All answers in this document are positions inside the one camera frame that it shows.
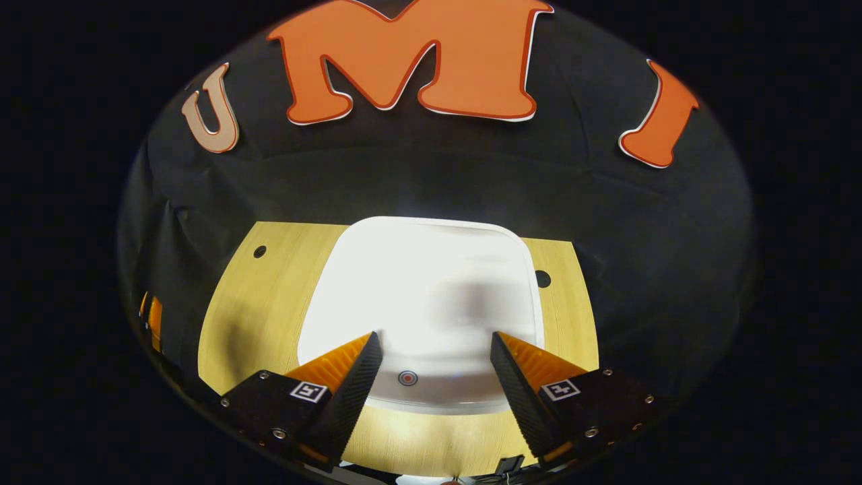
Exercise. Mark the black backdrop cloth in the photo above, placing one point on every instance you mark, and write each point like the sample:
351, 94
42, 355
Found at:
640, 236

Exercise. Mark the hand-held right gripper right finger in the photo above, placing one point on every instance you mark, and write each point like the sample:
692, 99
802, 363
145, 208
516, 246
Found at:
525, 404

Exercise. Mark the white desktop garbage bin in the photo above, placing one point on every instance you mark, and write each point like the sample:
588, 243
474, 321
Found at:
424, 283

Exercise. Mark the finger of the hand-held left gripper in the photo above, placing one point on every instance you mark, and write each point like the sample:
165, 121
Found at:
156, 323
143, 304

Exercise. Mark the wooden desktop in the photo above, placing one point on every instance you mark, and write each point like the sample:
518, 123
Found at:
269, 303

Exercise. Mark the small black bracket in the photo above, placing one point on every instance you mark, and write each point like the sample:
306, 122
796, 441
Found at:
510, 465

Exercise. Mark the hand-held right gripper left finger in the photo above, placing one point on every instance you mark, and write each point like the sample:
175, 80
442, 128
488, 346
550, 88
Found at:
347, 411

